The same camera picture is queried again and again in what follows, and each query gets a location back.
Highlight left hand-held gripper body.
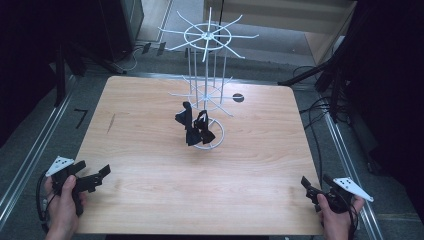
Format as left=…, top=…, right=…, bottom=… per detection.
left=45, top=155, right=103, bottom=218

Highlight left hand-held gripper black cable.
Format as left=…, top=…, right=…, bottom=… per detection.
left=35, top=171, right=52, bottom=233

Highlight person's right hand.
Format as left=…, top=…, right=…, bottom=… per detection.
left=316, top=193, right=365, bottom=235

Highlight metal floor rail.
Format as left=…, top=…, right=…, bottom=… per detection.
left=321, top=111, right=384, bottom=240
left=0, top=74, right=79, bottom=231

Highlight black floor cables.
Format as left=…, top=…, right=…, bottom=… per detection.
left=293, top=64, right=351, bottom=188

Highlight black metal stand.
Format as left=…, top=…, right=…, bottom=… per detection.
left=54, top=39, right=128, bottom=108
left=278, top=49, right=354, bottom=124

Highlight person's left hand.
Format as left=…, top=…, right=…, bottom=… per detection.
left=43, top=174, right=88, bottom=234

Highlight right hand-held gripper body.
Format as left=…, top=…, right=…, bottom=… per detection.
left=304, top=176, right=375, bottom=215

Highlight hand-held gripper black cable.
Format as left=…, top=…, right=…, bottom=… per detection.
left=35, top=171, right=52, bottom=233
left=346, top=199, right=360, bottom=240

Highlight black bow tie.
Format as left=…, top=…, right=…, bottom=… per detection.
left=174, top=101, right=202, bottom=147
left=194, top=109, right=217, bottom=145

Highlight right hand-held gripper black cable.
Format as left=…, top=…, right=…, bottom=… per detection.
left=346, top=199, right=360, bottom=240

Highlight white floor cable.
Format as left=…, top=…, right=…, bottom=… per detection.
left=122, top=46, right=144, bottom=72

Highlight light wooden cabinet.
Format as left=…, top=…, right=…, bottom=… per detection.
left=203, top=0, right=358, bottom=66

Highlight dark cabinet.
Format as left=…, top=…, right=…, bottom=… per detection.
left=99, top=0, right=145, bottom=63

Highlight white wire display rack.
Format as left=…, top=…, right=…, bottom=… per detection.
left=158, top=7, right=260, bottom=151

